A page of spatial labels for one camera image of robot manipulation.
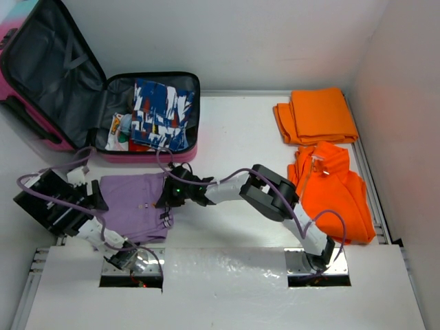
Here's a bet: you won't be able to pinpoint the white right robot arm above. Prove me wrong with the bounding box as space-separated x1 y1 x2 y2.
155 164 335 274

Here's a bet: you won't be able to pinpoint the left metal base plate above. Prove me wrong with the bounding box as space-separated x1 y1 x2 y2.
101 249 164 276

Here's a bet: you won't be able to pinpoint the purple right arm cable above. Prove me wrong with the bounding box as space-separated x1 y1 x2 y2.
155 148 347 276

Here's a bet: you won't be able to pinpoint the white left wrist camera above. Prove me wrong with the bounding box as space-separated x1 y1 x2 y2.
67 166 89 186

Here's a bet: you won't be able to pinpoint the blue white patterned shorts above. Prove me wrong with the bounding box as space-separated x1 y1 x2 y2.
131 78 195 151

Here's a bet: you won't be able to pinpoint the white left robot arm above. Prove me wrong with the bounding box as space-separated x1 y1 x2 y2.
14 169 137 271

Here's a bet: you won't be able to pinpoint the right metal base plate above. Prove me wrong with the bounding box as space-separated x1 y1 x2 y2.
284 247 349 277

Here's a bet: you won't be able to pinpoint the orange polo shirt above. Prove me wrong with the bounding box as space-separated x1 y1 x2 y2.
287 142 375 244

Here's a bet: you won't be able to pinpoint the orange folded cloth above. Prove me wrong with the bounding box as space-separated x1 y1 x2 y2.
273 87 359 146

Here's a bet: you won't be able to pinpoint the metal base plate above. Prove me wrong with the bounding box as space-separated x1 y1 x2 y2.
101 249 164 276
284 247 349 277

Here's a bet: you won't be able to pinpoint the pink open suitcase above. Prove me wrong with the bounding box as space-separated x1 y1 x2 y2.
1 1 200 164

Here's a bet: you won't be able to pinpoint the rainbow striped white t-shirt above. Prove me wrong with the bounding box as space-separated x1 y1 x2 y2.
104 113 154 152

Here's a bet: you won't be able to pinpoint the blue pink cat-ear headphones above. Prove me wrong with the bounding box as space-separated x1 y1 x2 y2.
119 113 132 136

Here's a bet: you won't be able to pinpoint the purple shirt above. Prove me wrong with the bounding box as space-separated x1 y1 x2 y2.
100 173 174 244

